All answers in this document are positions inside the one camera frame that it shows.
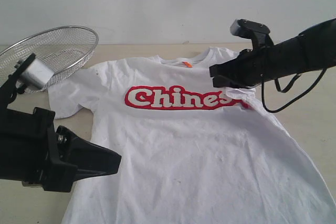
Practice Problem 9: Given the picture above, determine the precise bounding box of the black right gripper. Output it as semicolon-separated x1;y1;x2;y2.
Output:
209;48;276;88

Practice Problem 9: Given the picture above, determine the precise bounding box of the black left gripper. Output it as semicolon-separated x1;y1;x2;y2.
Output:
1;108;121;193

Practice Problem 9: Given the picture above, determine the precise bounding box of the white t-shirt red Chinese logo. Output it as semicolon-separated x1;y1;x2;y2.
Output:
48;47;335;223

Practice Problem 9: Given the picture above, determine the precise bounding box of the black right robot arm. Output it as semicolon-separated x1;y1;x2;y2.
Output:
209;19;335;89

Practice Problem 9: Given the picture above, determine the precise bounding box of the orange paper tag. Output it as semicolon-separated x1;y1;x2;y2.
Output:
183;61;193;68

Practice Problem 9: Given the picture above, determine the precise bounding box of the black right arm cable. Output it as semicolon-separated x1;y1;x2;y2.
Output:
261;68;329;113

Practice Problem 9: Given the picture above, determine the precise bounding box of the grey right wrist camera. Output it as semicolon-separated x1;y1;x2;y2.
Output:
230;19;274;50

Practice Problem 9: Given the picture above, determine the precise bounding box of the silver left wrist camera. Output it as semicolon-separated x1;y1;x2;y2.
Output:
1;53;54;115

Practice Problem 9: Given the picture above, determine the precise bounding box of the metal wire mesh basket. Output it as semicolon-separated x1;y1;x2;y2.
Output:
1;26;99;93

